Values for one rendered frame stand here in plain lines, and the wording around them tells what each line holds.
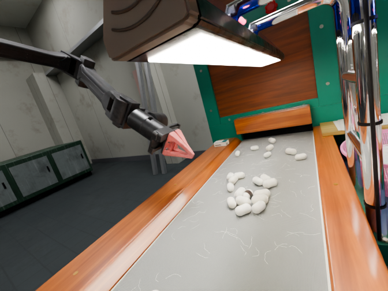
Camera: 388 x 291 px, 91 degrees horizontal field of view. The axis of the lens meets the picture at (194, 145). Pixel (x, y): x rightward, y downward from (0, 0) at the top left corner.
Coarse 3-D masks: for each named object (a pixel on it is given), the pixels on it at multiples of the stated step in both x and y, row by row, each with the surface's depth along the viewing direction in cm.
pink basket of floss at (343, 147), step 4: (384, 132) 55; (384, 136) 55; (384, 140) 55; (344, 144) 54; (384, 144) 55; (340, 148) 52; (344, 148) 53; (344, 152) 48; (384, 164) 39; (384, 172) 40; (384, 176) 41
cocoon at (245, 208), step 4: (244, 204) 40; (248, 204) 40; (236, 208) 40; (240, 208) 40; (244, 208) 40; (248, 208) 40; (236, 212) 40; (240, 212) 39; (244, 212) 40; (248, 212) 40
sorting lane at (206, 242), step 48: (240, 144) 90; (288, 144) 73; (288, 192) 44; (192, 240) 37; (240, 240) 34; (288, 240) 31; (144, 288) 30; (192, 288) 28; (240, 288) 26; (288, 288) 24
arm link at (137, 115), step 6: (132, 114) 51; (138, 114) 51; (144, 114) 52; (132, 120) 51; (138, 120) 50; (144, 120) 50; (150, 120) 52; (132, 126) 52; (138, 126) 50; (138, 132) 52
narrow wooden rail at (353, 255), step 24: (336, 144) 56; (336, 168) 43; (336, 192) 35; (336, 216) 30; (360, 216) 29; (336, 240) 26; (360, 240) 25; (336, 264) 23; (360, 264) 22; (384, 264) 22; (336, 288) 21; (360, 288) 20; (384, 288) 19
